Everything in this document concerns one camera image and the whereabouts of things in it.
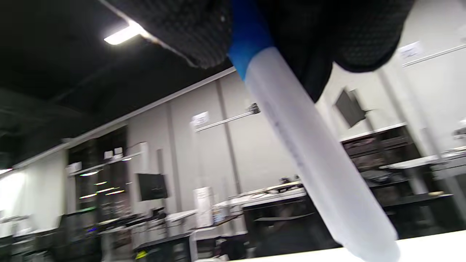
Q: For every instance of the ceiling light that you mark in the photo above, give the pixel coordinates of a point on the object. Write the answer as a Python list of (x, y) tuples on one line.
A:
[(123, 34)]

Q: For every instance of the dark storage shelf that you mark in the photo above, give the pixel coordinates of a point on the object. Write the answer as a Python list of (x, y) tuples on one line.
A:
[(386, 160)]

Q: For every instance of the person's right hand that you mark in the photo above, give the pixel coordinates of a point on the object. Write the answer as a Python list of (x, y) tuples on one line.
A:
[(327, 29)]

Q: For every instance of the black monitor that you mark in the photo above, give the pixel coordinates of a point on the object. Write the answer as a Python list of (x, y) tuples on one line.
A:
[(153, 187), (349, 107)]

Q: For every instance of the blue highlighter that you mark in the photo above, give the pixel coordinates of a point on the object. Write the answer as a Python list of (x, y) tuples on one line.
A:
[(320, 163)]

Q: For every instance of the white side desk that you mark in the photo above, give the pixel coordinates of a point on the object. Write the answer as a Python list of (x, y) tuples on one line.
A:
[(262, 196)]

